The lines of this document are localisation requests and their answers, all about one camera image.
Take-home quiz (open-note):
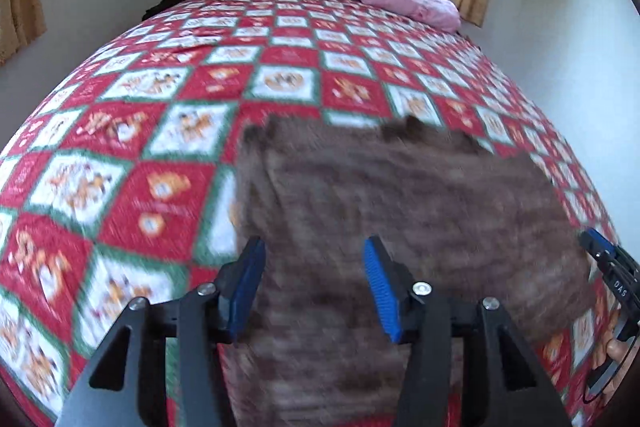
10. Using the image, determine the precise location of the red patchwork blanket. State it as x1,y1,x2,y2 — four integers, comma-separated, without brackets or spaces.
0,0,627,427

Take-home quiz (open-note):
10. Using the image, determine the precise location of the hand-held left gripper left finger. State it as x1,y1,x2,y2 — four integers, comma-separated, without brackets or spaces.
55,235,267,427

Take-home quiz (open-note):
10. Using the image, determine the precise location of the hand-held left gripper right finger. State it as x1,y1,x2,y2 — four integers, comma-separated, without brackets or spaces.
362,235,573,427

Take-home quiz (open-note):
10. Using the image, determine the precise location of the person's right hand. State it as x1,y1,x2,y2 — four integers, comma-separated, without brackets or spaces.
597,338,627,404

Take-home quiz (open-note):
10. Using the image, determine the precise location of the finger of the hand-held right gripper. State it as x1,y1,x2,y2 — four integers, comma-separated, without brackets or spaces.
577,228,620,259

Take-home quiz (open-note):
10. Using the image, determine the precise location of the dark cloth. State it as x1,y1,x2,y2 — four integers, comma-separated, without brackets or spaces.
141,0,194,22

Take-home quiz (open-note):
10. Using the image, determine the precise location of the brown knitted sweater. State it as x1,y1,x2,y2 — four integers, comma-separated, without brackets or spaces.
232,114,598,427

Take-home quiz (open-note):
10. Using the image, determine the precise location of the pink pillow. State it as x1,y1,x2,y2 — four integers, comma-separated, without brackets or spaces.
356,0,462,33

